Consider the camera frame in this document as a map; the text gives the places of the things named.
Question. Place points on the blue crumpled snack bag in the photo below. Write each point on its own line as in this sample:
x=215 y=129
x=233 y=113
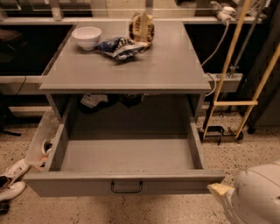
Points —
x=120 y=48

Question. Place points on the white ceramic bowl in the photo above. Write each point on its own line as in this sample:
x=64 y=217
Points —
x=87 y=37

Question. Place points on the grey cabinet with flat top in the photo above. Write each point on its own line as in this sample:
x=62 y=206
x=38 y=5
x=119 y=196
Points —
x=169 y=67

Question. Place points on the brown and gold snack bag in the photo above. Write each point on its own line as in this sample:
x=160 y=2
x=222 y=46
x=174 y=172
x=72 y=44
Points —
x=141 y=29

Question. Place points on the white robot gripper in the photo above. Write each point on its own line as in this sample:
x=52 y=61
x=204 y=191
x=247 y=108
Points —
x=232 y=205

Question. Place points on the grey top drawer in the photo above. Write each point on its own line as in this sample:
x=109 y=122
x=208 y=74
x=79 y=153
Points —
x=155 y=142

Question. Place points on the black tape roll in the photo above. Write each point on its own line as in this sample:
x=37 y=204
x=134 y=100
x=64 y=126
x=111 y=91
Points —
x=130 y=100

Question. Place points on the wooden ladder frame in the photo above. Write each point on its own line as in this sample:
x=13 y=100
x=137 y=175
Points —
x=248 y=5

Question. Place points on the black caster wheel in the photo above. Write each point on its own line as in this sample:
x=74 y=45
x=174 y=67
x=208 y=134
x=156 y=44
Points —
x=4 y=207

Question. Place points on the white labelled bottle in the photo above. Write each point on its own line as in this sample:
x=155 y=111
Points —
x=92 y=100

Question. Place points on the black metal drawer handle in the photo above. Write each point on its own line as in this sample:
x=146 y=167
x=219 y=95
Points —
x=126 y=187

